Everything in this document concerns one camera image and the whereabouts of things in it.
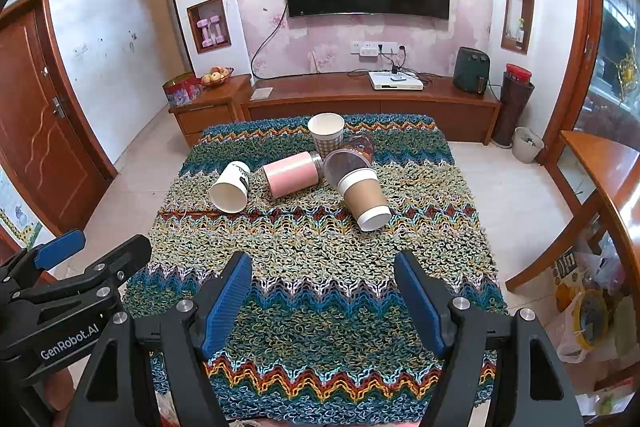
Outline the white paper cup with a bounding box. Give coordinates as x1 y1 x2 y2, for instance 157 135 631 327
208 161 251 214

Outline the dark woven tall basket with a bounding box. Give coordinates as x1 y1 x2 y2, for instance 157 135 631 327
494 73 536 148

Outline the white waste bin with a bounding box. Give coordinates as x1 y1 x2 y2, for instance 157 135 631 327
512 126 545 164

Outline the brown wooden door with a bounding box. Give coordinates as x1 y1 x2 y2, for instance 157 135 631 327
0 0 119 239

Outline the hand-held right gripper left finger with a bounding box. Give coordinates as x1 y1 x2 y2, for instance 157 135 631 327
65 251 254 427

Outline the pink tumbler cup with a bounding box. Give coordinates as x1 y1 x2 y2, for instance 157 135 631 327
262 151 324 199

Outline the wooden television cabinet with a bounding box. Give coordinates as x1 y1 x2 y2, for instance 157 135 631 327
168 71 503 146

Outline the white wall socket strip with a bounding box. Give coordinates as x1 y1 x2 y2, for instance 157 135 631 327
349 40 401 57

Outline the dark green air fryer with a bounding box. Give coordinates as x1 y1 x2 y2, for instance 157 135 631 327
453 47 491 96

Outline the cartoon wall poster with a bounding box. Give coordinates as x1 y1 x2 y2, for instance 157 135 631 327
0 169 42 250

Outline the clear plastic cup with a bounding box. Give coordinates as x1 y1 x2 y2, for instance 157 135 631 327
323 135 375 184

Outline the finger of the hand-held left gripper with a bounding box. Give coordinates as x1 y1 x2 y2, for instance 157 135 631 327
0 229 87 305
12 234 153 308

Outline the wooden side table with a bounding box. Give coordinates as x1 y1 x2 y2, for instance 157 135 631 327
504 130 640 294

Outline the checkered paper cup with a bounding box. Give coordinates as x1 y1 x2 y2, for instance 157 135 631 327
307 113 346 159

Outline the brown sleeved paper cup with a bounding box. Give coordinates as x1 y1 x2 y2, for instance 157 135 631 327
336 168 390 231

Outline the red printed tin box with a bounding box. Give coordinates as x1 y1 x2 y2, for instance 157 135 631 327
163 72 204 109

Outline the black television cable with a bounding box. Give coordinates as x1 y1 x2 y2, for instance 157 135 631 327
250 4 291 80

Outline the white plastic bag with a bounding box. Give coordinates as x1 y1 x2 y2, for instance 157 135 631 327
551 247 640 364

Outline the colourful knitted blanket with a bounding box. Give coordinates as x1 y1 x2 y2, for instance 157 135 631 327
122 113 509 423

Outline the fruit bowl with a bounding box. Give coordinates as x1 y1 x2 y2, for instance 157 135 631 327
201 66 235 88

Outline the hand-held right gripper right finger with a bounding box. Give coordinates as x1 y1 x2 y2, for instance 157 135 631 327
394 250 586 427

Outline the yellow round container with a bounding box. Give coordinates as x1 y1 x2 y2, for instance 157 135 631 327
573 289 610 349

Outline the white set-top box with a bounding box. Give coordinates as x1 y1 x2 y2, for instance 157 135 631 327
368 70 425 92

